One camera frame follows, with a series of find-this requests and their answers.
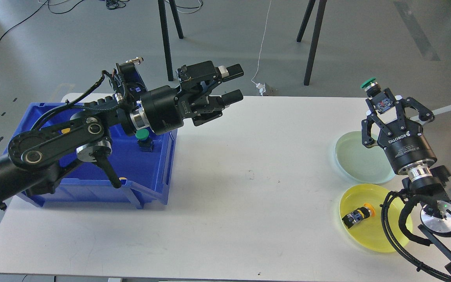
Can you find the black stand leg right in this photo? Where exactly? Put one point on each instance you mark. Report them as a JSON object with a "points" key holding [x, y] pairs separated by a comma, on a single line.
{"points": [[315, 36]]}

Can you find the blue plastic bin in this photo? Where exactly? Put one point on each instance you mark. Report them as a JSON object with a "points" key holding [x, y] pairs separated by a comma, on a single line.
{"points": [[143, 172]]}

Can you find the pale green plate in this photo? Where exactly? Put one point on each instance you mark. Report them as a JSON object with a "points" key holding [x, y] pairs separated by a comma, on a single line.
{"points": [[365, 165]]}

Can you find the black stand leg left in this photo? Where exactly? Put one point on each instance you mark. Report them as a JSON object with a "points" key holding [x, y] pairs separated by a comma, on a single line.
{"points": [[165, 35]]}

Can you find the white power adapter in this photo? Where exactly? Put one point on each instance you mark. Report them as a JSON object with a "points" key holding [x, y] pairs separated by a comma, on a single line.
{"points": [[262, 89]]}

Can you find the yellow plate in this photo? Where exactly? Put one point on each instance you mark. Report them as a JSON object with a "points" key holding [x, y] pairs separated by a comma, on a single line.
{"points": [[369, 233]]}

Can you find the black stand leg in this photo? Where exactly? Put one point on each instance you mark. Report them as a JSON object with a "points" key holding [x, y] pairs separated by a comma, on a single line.
{"points": [[315, 36], [165, 35]]}

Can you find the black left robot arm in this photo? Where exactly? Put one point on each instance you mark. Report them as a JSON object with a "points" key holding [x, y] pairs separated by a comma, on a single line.
{"points": [[78, 131]]}

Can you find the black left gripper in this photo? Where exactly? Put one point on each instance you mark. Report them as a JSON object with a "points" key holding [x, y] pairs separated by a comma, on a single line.
{"points": [[166, 107]]}

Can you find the green push button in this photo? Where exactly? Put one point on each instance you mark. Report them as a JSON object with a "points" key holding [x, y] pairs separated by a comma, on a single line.
{"points": [[380, 101], [144, 141]]}

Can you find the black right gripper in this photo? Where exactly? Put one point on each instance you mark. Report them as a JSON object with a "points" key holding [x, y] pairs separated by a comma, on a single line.
{"points": [[405, 147]]}

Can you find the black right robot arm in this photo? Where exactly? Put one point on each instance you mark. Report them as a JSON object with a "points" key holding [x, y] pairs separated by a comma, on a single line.
{"points": [[426, 214]]}

